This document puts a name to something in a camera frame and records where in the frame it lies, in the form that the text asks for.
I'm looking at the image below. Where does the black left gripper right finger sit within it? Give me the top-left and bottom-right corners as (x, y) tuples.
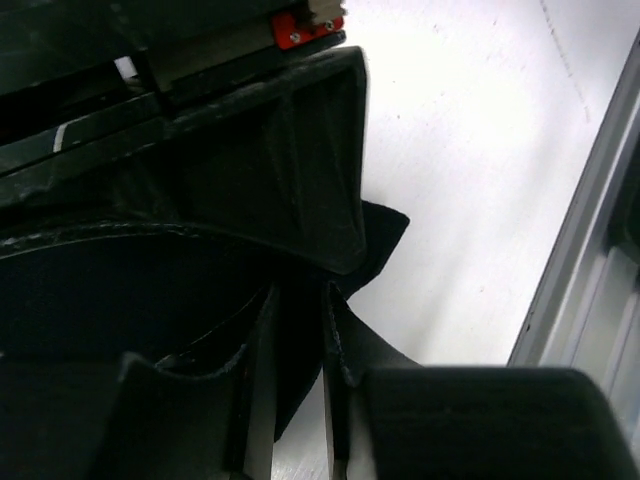
(321, 283), (420, 479)

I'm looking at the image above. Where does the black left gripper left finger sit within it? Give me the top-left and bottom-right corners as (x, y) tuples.
(156, 286), (280, 479)

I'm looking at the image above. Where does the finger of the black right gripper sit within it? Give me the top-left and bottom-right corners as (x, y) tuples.
(159, 47), (367, 274)
(0, 219), (321, 271)

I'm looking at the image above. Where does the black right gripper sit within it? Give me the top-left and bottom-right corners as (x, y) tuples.
(1, 1), (345, 206)

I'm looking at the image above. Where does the black sock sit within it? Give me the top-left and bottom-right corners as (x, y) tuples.
(1, 202), (409, 434)

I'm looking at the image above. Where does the aluminium frame rail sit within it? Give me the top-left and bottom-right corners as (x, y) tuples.
(507, 24), (640, 396)

